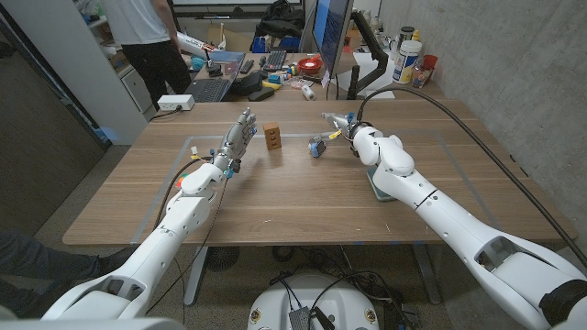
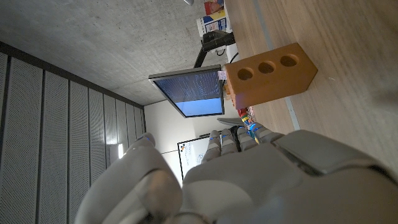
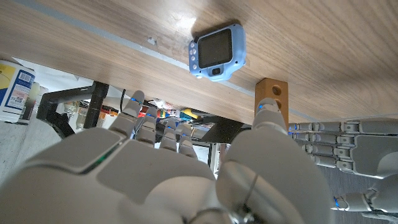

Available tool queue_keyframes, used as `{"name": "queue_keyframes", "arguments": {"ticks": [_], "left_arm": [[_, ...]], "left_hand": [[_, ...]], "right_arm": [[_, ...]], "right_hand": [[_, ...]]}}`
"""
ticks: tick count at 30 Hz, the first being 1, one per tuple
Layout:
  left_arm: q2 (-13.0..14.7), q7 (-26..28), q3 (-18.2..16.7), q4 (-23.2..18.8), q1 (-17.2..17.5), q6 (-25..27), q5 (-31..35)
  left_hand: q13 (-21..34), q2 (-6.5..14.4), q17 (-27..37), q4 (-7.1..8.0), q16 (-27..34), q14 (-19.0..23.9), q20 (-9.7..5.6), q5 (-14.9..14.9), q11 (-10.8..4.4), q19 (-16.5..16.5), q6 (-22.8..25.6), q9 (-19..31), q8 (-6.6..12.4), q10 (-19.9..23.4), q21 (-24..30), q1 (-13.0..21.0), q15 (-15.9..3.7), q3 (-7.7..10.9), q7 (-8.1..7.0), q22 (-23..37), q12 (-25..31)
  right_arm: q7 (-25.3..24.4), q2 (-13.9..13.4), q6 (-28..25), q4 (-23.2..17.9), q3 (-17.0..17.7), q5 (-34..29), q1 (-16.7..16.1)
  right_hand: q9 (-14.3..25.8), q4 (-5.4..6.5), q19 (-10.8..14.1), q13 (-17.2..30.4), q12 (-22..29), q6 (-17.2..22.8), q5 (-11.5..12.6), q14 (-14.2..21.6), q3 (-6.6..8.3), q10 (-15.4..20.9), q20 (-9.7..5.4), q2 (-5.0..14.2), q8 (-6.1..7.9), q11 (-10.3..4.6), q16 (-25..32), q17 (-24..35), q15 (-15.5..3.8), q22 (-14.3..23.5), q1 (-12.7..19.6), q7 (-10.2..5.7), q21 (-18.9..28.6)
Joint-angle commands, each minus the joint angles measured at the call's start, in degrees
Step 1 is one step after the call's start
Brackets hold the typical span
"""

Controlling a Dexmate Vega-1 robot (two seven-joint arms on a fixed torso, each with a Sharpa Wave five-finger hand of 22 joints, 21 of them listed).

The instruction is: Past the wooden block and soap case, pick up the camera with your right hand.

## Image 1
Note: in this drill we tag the black keyboard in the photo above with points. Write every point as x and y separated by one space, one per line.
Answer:
275 60

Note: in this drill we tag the black bag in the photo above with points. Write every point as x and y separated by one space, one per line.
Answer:
277 20

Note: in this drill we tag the red bowl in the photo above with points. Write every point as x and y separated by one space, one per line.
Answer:
310 65

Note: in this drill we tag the white cabinet panel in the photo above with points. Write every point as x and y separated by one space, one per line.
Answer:
69 59

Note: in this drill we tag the white power strip box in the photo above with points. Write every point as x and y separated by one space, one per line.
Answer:
175 102

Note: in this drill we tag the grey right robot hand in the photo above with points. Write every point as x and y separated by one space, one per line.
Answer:
341 124

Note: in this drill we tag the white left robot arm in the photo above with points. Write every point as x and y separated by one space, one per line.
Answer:
174 220

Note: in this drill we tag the teal ball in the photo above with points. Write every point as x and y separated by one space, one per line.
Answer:
197 63

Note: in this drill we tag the yellow bottle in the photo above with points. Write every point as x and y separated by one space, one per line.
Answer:
416 35

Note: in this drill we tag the blue toy camera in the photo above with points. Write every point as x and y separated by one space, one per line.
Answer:
317 148

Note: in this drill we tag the dark-lidded jar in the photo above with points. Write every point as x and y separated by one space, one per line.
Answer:
405 33

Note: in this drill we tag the wooden block with three holes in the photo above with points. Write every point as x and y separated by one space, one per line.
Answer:
272 135

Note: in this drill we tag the black round floor fan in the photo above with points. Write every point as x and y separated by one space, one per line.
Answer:
222 258

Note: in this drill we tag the colourful puzzle cube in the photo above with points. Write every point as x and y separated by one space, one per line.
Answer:
180 181

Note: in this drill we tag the blue storage bin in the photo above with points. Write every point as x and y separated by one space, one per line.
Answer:
275 44

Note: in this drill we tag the white tube with red print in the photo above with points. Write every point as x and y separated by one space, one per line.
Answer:
195 43

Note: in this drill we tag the cardboard box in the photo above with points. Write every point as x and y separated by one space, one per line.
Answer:
231 39

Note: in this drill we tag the white canister with blue label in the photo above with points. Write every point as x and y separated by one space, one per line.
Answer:
406 62

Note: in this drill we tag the standing person in white shirt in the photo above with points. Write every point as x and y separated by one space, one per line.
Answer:
147 41

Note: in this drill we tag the black flat case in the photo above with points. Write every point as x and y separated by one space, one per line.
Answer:
260 94

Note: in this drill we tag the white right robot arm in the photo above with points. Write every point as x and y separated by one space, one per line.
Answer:
449 215

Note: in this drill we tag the red-lidded jar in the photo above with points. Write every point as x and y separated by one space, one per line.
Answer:
424 71

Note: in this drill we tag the grey table leg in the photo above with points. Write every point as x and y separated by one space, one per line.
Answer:
196 275
426 272

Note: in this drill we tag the small white roll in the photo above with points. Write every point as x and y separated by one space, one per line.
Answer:
308 92

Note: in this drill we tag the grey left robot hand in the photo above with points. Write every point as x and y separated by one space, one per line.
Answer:
236 139

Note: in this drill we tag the computer monitor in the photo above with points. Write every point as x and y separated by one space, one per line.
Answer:
332 32

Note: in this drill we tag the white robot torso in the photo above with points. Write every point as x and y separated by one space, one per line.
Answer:
321 298

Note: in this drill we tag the black laptop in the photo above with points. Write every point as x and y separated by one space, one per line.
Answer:
213 87

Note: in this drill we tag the seated person in dark trousers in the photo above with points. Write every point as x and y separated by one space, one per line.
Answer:
41 268

